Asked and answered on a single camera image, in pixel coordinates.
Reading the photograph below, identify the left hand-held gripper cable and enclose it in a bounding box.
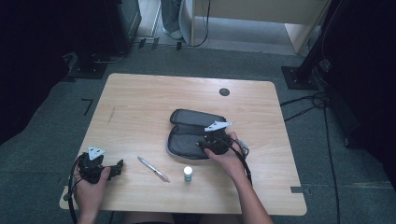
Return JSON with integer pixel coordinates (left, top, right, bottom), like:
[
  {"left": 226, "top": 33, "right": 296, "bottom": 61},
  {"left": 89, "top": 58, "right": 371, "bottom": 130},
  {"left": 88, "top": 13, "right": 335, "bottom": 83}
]
[{"left": 67, "top": 154, "right": 84, "bottom": 224}]

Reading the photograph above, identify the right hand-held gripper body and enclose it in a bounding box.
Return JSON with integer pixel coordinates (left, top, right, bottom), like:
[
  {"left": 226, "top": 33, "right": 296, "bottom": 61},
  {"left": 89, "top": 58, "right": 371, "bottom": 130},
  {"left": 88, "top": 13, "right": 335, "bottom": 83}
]
[{"left": 204, "top": 120, "right": 233, "bottom": 156}]

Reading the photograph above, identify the black zip pencil pouch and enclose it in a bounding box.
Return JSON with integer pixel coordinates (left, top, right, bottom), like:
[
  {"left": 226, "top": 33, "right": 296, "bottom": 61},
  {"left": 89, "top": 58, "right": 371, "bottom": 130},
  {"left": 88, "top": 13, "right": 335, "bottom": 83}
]
[{"left": 165, "top": 107, "right": 229, "bottom": 161}]

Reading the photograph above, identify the black floor cable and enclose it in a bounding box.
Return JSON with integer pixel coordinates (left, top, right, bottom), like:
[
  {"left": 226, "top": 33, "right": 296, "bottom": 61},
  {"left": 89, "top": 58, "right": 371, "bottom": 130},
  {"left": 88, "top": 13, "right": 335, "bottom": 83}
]
[
  {"left": 321, "top": 104, "right": 343, "bottom": 224},
  {"left": 279, "top": 92, "right": 329, "bottom": 123}
]

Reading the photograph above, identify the dark cabinet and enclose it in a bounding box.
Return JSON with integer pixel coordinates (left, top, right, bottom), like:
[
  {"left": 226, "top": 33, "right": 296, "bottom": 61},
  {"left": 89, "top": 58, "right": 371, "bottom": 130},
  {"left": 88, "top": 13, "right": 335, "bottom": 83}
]
[{"left": 104, "top": 0, "right": 143, "bottom": 54}]

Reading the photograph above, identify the small white-capped bottle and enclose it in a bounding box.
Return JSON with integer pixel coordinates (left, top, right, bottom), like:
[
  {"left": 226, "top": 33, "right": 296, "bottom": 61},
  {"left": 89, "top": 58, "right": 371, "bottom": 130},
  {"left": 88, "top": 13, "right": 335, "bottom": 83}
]
[{"left": 183, "top": 165, "right": 194, "bottom": 183}]

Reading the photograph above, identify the person's leg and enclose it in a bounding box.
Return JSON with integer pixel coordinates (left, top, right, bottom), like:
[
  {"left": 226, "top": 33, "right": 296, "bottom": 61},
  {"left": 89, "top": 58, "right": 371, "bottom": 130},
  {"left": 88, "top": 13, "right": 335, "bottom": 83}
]
[
  {"left": 199, "top": 213, "right": 245, "bottom": 224},
  {"left": 122, "top": 212, "right": 176, "bottom": 224}
]

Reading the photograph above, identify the person's left hand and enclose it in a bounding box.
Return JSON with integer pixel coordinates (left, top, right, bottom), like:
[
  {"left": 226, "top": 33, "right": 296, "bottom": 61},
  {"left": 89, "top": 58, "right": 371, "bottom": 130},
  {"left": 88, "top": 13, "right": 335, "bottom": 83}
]
[{"left": 73, "top": 167, "right": 112, "bottom": 216}]

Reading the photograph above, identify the black hanging cable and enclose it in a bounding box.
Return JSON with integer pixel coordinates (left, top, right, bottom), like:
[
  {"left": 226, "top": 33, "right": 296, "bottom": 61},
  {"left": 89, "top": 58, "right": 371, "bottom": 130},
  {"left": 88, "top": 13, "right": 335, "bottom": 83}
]
[{"left": 191, "top": 0, "right": 212, "bottom": 49}]

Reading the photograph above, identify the black stand with base plate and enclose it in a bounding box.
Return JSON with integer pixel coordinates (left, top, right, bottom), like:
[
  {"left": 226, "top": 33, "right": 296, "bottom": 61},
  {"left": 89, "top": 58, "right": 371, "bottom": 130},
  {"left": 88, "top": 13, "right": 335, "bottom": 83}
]
[
  {"left": 64, "top": 50, "right": 127, "bottom": 80},
  {"left": 280, "top": 0, "right": 335, "bottom": 91}
]

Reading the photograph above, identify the silver pen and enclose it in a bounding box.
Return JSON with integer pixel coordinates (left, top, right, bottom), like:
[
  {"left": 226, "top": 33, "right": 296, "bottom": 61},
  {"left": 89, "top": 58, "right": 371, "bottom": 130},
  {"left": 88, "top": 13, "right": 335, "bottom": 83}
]
[{"left": 137, "top": 156, "right": 171, "bottom": 184}]

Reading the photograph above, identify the light wooden partition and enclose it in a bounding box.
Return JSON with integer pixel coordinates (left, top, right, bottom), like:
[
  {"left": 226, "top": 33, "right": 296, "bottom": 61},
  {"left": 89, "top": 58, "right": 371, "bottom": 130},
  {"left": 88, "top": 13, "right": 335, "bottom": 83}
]
[{"left": 189, "top": 0, "right": 332, "bottom": 54}]

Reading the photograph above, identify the dark curtain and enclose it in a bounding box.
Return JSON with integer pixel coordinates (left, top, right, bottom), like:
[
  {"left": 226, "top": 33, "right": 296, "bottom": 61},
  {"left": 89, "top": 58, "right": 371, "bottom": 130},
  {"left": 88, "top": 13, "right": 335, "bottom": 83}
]
[
  {"left": 323, "top": 0, "right": 396, "bottom": 190},
  {"left": 0, "top": 0, "right": 108, "bottom": 147}
]

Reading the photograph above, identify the right hand-held gripper cable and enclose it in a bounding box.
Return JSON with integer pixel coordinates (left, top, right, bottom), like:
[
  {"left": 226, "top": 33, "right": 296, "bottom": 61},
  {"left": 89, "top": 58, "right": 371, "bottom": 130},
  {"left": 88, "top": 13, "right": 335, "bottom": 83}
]
[{"left": 214, "top": 136, "right": 253, "bottom": 187}]

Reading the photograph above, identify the hand-held gripper cable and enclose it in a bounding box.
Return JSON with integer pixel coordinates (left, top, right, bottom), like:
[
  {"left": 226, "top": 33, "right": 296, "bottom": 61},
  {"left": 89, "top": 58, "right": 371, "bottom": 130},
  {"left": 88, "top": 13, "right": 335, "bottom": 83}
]
[
  {"left": 67, "top": 154, "right": 84, "bottom": 224},
  {"left": 214, "top": 136, "right": 253, "bottom": 187}
]

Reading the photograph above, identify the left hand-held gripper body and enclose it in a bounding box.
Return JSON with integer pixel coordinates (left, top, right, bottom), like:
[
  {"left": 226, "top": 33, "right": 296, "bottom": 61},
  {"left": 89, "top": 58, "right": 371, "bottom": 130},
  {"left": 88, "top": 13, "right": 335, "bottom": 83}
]
[{"left": 78, "top": 146, "right": 110, "bottom": 185}]

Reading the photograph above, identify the person's left leg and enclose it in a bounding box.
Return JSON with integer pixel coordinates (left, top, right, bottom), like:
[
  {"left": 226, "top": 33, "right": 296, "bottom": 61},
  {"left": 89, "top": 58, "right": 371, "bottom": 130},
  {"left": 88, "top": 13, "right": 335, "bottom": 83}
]
[{"left": 122, "top": 212, "right": 176, "bottom": 224}]

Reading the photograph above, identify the person's right leg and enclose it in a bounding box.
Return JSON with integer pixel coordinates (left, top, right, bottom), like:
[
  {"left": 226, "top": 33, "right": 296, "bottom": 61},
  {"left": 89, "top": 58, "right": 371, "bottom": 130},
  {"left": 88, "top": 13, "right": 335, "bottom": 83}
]
[{"left": 199, "top": 213, "right": 245, "bottom": 224}]

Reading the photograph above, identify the person's right hand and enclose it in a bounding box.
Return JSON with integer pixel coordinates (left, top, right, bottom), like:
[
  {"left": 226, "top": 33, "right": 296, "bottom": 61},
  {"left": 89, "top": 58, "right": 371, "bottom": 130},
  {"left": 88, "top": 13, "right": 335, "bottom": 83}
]
[{"left": 204, "top": 131, "right": 250, "bottom": 185}]

